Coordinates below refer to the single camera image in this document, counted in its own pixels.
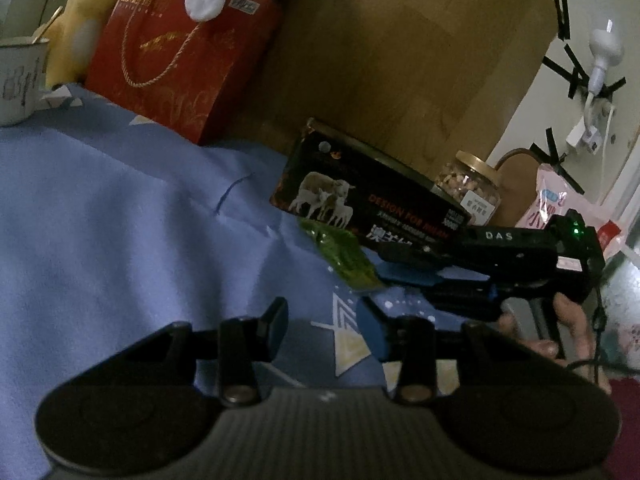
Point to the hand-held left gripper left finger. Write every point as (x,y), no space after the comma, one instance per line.
(277,327)

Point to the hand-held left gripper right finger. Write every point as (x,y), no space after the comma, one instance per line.
(370,332)

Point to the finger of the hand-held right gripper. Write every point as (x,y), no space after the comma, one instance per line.
(410,275)
(420,255)

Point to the green clear packet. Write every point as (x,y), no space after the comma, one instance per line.
(345,255)

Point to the person's right hand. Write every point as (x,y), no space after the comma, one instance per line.
(570,325)

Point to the pink snack bag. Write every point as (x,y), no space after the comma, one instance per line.
(550,200)

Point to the brown rounded board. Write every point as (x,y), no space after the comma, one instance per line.
(515,185)

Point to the glass jar with gold lid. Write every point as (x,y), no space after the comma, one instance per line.
(465,185)

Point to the black tape strip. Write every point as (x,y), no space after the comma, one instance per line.
(575,70)
(562,15)
(549,147)
(570,180)

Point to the dark box with sheep picture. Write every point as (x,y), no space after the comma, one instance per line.
(350,180)

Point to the white plug adapter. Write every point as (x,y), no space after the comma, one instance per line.
(585,137)

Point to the blue bed sheet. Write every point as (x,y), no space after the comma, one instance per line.
(125,210)

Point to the wooden headboard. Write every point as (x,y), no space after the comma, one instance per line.
(400,60)

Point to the red gift bag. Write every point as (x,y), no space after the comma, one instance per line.
(175,70)

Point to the white printed mug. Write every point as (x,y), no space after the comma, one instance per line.
(20,85)

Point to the yellow plush duck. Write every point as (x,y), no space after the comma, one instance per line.
(85,15)

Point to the spoon in mug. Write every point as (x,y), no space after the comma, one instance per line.
(47,24)

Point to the white wall camera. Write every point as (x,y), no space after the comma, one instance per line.
(605,50)

